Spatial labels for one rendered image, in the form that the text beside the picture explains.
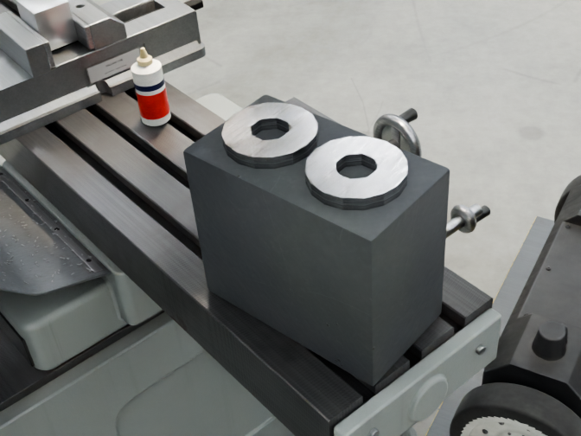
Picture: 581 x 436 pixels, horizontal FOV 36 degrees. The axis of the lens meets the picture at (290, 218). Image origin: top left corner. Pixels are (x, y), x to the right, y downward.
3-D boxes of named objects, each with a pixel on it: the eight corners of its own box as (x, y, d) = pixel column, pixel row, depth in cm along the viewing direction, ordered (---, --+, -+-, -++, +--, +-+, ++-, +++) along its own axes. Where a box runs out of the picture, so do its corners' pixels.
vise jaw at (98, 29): (86, 9, 132) (80, -17, 129) (128, 37, 124) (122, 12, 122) (50, 22, 129) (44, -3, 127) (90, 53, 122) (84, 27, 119)
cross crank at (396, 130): (391, 145, 173) (391, 94, 165) (435, 171, 166) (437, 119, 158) (330, 181, 166) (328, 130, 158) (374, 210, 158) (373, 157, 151)
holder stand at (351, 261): (279, 230, 101) (264, 80, 88) (443, 313, 90) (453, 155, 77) (207, 291, 95) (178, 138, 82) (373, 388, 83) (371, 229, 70)
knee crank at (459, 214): (474, 207, 171) (476, 182, 167) (499, 221, 167) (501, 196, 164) (394, 261, 161) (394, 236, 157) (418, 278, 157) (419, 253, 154)
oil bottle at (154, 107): (160, 106, 123) (147, 36, 116) (176, 118, 120) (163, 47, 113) (136, 118, 121) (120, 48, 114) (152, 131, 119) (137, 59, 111)
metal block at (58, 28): (59, 25, 127) (49, -13, 123) (79, 40, 123) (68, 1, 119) (26, 38, 125) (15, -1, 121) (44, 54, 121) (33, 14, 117)
